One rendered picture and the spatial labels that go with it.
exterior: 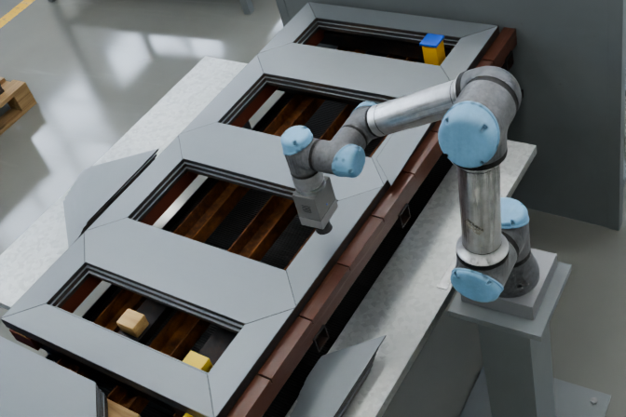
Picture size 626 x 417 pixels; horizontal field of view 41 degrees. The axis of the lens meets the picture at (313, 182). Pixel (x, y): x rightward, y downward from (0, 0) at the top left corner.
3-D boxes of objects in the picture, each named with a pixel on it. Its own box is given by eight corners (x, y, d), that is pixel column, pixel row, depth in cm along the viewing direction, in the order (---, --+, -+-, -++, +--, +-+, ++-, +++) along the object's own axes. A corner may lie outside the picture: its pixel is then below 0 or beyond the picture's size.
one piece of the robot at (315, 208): (294, 157, 209) (310, 205, 219) (278, 182, 204) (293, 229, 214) (330, 164, 204) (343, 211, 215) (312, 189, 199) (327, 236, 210)
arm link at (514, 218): (537, 235, 206) (535, 195, 197) (519, 275, 198) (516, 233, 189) (490, 225, 212) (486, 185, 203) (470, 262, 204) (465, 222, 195)
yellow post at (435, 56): (429, 94, 280) (421, 47, 268) (436, 86, 283) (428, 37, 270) (443, 97, 278) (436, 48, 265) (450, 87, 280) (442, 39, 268)
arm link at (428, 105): (519, 38, 170) (347, 97, 205) (500, 69, 164) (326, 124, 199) (546, 84, 174) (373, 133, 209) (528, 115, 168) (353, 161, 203)
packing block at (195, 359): (183, 375, 205) (178, 366, 203) (196, 359, 208) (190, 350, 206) (202, 383, 202) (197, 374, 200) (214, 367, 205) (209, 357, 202)
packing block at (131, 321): (121, 331, 221) (115, 322, 218) (133, 316, 223) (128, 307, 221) (137, 338, 218) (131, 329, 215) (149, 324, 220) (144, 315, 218)
